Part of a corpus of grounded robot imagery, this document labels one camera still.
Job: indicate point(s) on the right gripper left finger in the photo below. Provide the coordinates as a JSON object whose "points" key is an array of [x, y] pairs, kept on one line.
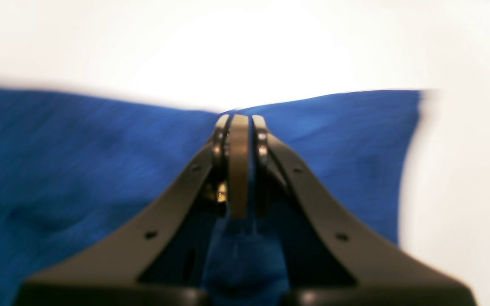
{"points": [[157, 258]]}

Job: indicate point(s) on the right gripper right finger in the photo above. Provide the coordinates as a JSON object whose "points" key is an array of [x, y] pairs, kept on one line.
{"points": [[332, 258]]}

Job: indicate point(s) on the dark blue t-shirt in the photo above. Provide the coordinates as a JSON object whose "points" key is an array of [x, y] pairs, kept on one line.
{"points": [[74, 168]]}

